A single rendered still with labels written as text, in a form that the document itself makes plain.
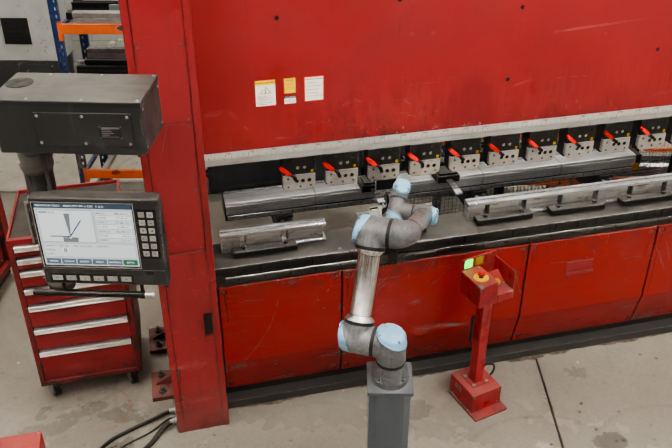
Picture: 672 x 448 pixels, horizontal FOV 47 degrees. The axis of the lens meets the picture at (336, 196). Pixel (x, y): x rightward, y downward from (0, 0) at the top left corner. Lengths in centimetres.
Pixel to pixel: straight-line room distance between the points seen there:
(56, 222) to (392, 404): 143
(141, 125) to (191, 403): 174
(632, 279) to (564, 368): 61
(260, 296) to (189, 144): 92
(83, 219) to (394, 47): 148
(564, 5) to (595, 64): 36
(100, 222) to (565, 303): 257
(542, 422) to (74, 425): 234
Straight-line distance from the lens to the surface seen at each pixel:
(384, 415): 319
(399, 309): 397
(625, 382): 453
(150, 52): 301
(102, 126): 265
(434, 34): 344
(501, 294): 376
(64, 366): 424
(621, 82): 397
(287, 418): 408
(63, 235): 289
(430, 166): 369
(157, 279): 288
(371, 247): 296
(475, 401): 410
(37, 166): 292
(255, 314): 378
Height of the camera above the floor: 292
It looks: 30 degrees down
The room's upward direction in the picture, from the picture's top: straight up
